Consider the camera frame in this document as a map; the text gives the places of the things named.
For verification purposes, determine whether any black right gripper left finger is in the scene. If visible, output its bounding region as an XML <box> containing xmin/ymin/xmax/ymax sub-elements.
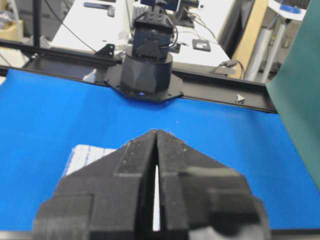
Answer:
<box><xmin>32</xmin><ymin>130</ymin><xmax>157</xmax><ymax>240</ymax></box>

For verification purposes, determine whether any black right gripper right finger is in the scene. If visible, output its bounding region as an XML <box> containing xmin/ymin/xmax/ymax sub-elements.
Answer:
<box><xmin>156</xmin><ymin>130</ymin><xmax>271</xmax><ymax>240</ymax></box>

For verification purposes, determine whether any white blue striped towel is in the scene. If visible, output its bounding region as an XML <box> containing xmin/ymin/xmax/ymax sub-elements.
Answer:
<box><xmin>62</xmin><ymin>144</ymin><xmax>116</xmax><ymax>177</ymax></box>

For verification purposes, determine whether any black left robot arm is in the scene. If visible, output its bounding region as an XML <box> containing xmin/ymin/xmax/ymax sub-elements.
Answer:
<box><xmin>104</xmin><ymin>0</ymin><xmax>184</xmax><ymax>102</ymax></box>

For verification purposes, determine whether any blue table cloth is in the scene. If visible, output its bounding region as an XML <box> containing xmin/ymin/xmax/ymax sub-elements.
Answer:
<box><xmin>0</xmin><ymin>70</ymin><xmax>320</xmax><ymax>231</ymax></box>

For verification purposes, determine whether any green backdrop sheet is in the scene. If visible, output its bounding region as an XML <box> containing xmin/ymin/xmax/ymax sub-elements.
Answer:
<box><xmin>266</xmin><ymin>0</ymin><xmax>320</xmax><ymax>188</ymax></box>

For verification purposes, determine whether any small black box on desk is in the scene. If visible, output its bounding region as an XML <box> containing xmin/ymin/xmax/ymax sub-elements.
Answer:
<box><xmin>192</xmin><ymin>39</ymin><xmax>211</xmax><ymax>52</ymax></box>

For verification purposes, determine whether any white background desk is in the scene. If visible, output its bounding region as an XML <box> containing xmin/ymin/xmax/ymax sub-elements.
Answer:
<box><xmin>51</xmin><ymin>0</ymin><xmax>229</xmax><ymax>70</ymax></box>

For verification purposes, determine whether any black aluminium frame rail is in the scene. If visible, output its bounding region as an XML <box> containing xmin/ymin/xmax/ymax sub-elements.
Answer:
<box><xmin>0</xmin><ymin>40</ymin><xmax>276</xmax><ymax>113</ymax></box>

